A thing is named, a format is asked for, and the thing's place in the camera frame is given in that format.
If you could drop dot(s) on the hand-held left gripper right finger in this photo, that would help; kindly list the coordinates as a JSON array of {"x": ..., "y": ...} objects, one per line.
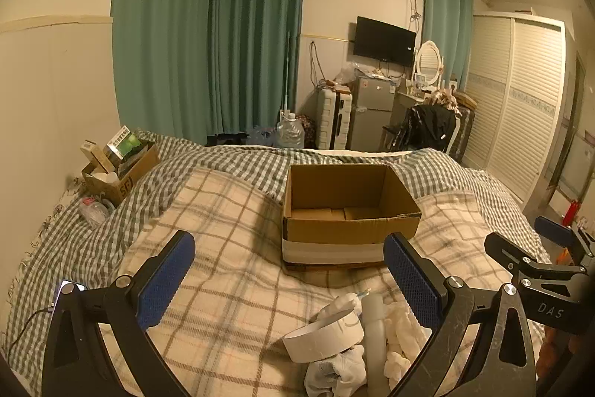
[{"x": 411, "y": 280}]

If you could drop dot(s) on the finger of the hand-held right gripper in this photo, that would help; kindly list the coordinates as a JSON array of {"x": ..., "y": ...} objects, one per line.
[
  {"x": 504, "y": 250},
  {"x": 553, "y": 232}
]

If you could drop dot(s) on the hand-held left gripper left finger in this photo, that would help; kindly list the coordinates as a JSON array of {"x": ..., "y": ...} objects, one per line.
[{"x": 165, "y": 280}]

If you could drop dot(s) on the white tissue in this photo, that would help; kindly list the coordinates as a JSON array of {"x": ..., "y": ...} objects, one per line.
[{"x": 404, "y": 332}]

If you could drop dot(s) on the white plastic tube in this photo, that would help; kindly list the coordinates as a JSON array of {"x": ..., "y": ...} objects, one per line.
[{"x": 374, "y": 346}]

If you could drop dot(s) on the brown cardboard box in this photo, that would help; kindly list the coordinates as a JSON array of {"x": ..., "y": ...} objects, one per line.
[{"x": 348, "y": 239}]

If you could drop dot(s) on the white tape roll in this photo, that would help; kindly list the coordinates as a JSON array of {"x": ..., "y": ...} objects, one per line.
[{"x": 325, "y": 339}]

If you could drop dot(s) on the red fire extinguisher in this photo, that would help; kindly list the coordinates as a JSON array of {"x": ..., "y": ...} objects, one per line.
[{"x": 571, "y": 213}]

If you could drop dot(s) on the beige plaid blanket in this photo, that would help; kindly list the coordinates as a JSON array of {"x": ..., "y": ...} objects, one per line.
[{"x": 232, "y": 262}]

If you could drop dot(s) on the clear plastic bottle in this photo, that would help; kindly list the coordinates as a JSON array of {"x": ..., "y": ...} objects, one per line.
[{"x": 93, "y": 211}]

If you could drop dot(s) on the smartphone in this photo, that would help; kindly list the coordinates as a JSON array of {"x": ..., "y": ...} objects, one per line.
[{"x": 62, "y": 287}]

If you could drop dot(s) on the small printed cardboard box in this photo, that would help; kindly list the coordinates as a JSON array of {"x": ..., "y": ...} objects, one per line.
[{"x": 123, "y": 183}]

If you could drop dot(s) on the green checked duvet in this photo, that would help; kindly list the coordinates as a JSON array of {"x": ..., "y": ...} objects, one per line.
[{"x": 223, "y": 164}]

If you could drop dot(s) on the white louvred wardrobe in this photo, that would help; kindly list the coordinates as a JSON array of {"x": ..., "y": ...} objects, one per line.
[{"x": 511, "y": 99}]

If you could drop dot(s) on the green carton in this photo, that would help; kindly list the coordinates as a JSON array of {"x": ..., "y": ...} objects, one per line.
[{"x": 123, "y": 143}]

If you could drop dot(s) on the beige carton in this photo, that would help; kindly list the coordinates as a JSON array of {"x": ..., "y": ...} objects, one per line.
[{"x": 95, "y": 155}]

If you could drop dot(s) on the black jacket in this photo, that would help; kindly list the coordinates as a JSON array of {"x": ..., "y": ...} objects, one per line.
[{"x": 425, "y": 125}]

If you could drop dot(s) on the grey small fridge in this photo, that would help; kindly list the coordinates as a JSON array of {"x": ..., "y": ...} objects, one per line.
[{"x": 369, "y": 113}]

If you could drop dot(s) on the white dressing table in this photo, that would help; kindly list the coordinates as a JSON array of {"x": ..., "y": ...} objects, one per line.
[{"x": 409, "y": 104}]

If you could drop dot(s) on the white suitcase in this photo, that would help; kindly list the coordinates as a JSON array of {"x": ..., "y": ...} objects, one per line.
[{"x": 330, "y": 118}]

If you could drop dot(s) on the dark patterned bag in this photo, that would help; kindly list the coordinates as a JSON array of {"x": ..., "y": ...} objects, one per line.
[{"x": 307, "y": 129}]

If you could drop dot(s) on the large clear water jug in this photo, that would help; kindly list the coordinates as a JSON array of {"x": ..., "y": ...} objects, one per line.
[{"x": 290, "y": 134}]

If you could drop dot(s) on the white oval mirror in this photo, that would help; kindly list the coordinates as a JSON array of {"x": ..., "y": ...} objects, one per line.
[{"x": 428, "y": 62}]

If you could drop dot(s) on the narrow light green curtain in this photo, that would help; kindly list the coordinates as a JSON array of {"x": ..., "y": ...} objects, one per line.
[{"x": 446, "y": 20}]

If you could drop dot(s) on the wide green curtain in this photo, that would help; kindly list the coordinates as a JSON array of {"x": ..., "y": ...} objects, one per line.
[{"x": 162, "y": 29}]

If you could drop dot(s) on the green corner curtain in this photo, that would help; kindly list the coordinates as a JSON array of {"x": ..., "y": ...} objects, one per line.
[{"x": 260, "y": 34}]

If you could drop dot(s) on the black wall television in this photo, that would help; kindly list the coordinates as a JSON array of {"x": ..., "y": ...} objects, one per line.
[{"x": 383, "y": 41}]

